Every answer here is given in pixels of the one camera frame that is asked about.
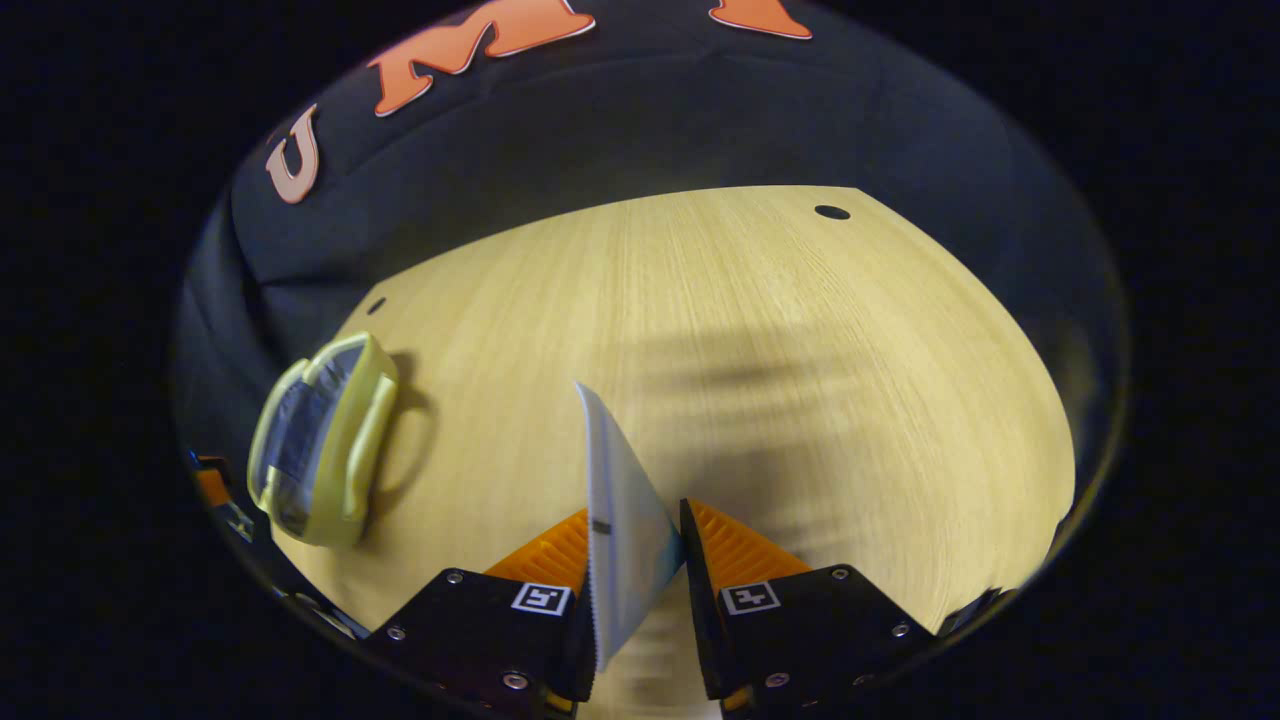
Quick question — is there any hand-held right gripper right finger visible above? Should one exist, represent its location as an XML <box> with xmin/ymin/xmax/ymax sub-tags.
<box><xmin>680</xmin><ymin>498</ymin><xmax>943</xmax><ymax>719</ymax></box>

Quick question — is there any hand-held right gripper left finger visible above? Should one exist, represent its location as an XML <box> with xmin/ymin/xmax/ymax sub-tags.
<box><xmin>362</xmin><ymin>508</ymin><xmax>599</xmax><ymax>719</ymax></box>

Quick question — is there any white cream tube teal cap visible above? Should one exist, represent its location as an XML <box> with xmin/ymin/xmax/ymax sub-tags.
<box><xmin>575</xmin><ymin>382</ymin><xmax>687</xmax><ymax>673</ymax></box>

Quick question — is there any pale yellow suitcase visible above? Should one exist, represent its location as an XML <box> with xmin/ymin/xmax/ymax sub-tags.
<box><xmin>247</xmin><ymin>332</ymin><xmax>401</xmax><ymax>549</ymax></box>

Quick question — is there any black backdrop cloth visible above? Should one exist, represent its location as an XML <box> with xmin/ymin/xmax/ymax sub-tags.
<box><xmin>170</xmin><ymin>0</ymin><xmax>1131</xmax><ymax>601</ymax></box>

